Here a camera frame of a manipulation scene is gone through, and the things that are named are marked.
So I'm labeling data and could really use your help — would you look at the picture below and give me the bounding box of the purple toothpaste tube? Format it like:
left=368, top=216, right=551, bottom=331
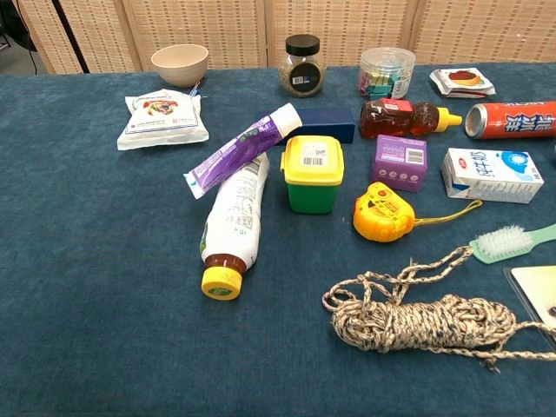
left=182, top=103, right=304, bottom=201

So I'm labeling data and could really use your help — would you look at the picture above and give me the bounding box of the white tea bottle yellow cap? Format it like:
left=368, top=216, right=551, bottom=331
left=199, top=151, right=271, bottom=301

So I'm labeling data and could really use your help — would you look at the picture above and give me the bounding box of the bear-shaped honey bottle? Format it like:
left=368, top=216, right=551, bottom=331
left=359, top=98, right=463, bottom=140

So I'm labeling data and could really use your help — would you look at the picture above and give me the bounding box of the green container yellow lid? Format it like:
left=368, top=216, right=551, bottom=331
left=280, top=135, right=346, bottom=215

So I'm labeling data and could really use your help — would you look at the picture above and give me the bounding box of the navy blue rectangular box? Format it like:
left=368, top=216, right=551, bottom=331
left=255, top=107, right=356, bottom=144

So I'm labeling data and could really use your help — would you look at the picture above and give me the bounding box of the yellow tape measure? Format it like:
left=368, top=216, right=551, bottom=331
left=352, top=182, right=483, bottom=243

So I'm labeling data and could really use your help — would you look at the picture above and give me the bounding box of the small purple carton box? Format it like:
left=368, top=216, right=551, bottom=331
left=370, top=134, right=428, bottom=193

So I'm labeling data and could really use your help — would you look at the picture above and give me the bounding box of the glass jar black lid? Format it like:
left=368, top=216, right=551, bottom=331
left=278, top=34, right=328, bottom=98

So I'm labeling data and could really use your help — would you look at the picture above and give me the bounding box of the white printed pouch bag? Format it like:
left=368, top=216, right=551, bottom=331
left=116, top=88, right=210, bottom=151

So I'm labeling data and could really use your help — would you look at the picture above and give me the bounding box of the beige bowl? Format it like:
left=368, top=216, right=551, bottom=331
left=150, top=43, right=210, bottom=89

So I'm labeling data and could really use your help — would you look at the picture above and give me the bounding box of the clear tub of coloured clips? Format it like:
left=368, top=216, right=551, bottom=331
left=358, top=47, right=417, bottom=101

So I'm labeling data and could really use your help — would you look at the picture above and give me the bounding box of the blue table cloth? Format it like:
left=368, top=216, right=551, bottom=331
left=0, top=63, right=556, bottom=417

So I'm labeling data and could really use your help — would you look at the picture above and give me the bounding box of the white blue milk carton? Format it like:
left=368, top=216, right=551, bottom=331
left=440, top=147, right=546, bottom=205

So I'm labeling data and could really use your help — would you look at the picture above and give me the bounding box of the white snack packet pudding picture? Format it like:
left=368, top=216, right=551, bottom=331
left=429, top=67, right=497, bottom=99

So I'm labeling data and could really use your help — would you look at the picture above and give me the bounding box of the mint green scrub brush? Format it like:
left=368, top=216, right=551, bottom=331
left=468, top=222, right=556, bottom=265

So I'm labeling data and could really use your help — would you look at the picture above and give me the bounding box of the orange soda can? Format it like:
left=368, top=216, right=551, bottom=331
left=464, top=101, right=556, bottom=141

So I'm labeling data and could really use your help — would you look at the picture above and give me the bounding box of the blister card hook package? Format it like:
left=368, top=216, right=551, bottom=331
left=503, top=265, right=556, bottom=338

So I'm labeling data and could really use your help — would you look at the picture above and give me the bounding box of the black tripod stand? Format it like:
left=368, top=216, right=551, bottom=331
left=50, top=0, right=91, bottom=74

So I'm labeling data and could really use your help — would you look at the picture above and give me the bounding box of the beige speckled rope coil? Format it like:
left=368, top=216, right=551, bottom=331
left=321, top=245, right=556, bottom=374

